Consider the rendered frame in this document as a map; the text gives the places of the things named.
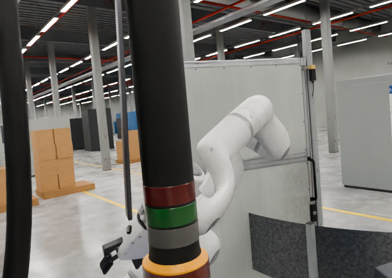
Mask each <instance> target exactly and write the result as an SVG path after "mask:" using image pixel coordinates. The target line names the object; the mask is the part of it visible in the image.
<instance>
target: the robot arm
mask: <svg viewBox="0 0 392 278"><path fill-rule="evenodd" d="M244 146H246V147H248V148H249V149H251V150H252V151H254V152H256V153H257V154H259V155H260V156H263V157H264V158H266V159H269V160H272V161H278V160H281V159H283V158H284V157H285V156H286V155H287V154H288V152H289V149H290V147H291V141H290V137H289V134H288V132H287V130H286V129H285V127H284V126H283V125H282V123H281V122H280V121H279V119H278V118H277V117H276V116H275V114H274V111H273V106H272V103H271V101H270V100H269V99H268V98H267V97H265V96H262V95H255V96H251V97H249V98H247V99H246V100H244V101H243V102H242V103H241V104H240V105H238V106H237V107H236V108H235V109H234V110H233V111H232V112H231V113H230V114H228V115H227V116H226V117H225V118H224V119H223V120H221V122H220V123H218V124H217V125H216V126H215V127H214V128H213V129H212V130H211V131H209V132H208V133H207V134H206V135H205V136H204V137H203V138H202V139H201V140H200V141H199V143H198V144H197V154H198V157H199V158H200V160H201V161H202V163H203V164H204V166H205V167H206V169H207V170H208V172H207V173H206V174H205V175H204V173H203V171H202V170H201V168H200V167H199V166H198V165H197V164H195V163H194V162H192V165H193V172H194V180H195V193H196V201H197V214H198V217H197V218H198V227H199V244H200V247H202V248H203V249H205V250H206V251H207V253H208V255H209V266H211V265H212V264H213V263H214V262H215V261H216V259H217V257H218V255H219V252H220V242H219V239H218V237H217V236H216V234H215V233H214V232H213V231H212V230H211V228H212V227H213V226H214V225H215V224H216V223H217V222H218V221H219V219H220V218H221V217H222V216H223V214H224V213H225V211H226V210H227V209H228V207H229V205H230V203H231V201H232V199H233V195H234V191H235V188H236V187H237V185H238V184H239V182H240V181H241V180H242V177H243V174H244V165H243V161H242V157H241V155H240V150H241V149H242V148H243V147H244ZM118 247H119V248H118ZM114 250H115V251H116V253H117V254H116V255H114V256H113V257H112V255H111V253H112V252H113V251H114ZM102 251H103V254H104V258H103V259H102V260H101V262H100V268H101V270H102V272H103V274H104V275H106V274H107V272H108V271H109V270H110V268H111V267H112V266H113V264H114V263H113V262H114V261H115V260H116V259H119V260H122V261H127V260H132V262H133V265H132V266H131V268H130V269H129V270H128V272H127V273H126V274H125V276H124V277H123V278H143V271H142V261H143V259H144V257H145V256H146V255H147V254H148V253H149V245H148V238H147V231H146V219H145V207H144V200H143V202H142V203H141V204H140V206H139V208H138V213H137V214H136V215H135V216H134V217H133V218H132V220H130V221H129V222H128V223H127V224H126V225H125V226H124V228H123V229H122V230H121V231H120V233H119V234H118V236H117V237H116V238H115V240H114V241H111V242H108V243H106V244H104V245H102Z"/></svg>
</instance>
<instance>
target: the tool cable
mask: <svg viewBox="0 0 392 278"><path fill-rule="evenodd" d="M0 97H1V110H2V123H3V139H4V149H5V171H6V236H5V254H4V261H3V272H2V278H28V275H29V264H30V251H31V240H32V167H31V155H30V136H29V120H28V113H27V99H26V86H25V73H24V66H23V53H22V41H21V34H20V21H19V10H18V0H0Z"/></svg>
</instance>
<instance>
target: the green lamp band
mask: <svg viewBox="0 0 392 278"><path fill-rule="evenodd" d="M144 207H145V219H146V224H147V225H149V226H151V227H156V228H173V227H180V226H184V225H186V224H190V223H192V222H194V221H195V220H196V219H197V217H198V214H197V201H196V199H195V201H194V202H193V203H191V204H189V205H186V206H182V207H176V208H171V209H152V208H149V207H146V206H145V204H144Z"/></svg>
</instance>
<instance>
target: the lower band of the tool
mask: <svg viewBox="0 0 392 278"><path fill-rule="evenodd" d="M148 256H149V254H147V255H146V256H145V257H144V259H143V261H142V266H143V268H144V269H145V270H146V271H147V272H149V273H152V274H155V275H161V276H174V275H182V274H185V273H189V272H192V271H194V270H197V269H199V268H200V267H201V266H203V265H204V264H205V263H206V262H207V260H208V253H207V251H206V250H205V249H203V248H202V247H201V254H200V256H199V257H197V258H196V259H194V260H192V261H190V262H187V263H183V264H180V265H158V264H155V263H153V262H151V261H150V260H149V258H148Z"/></svg>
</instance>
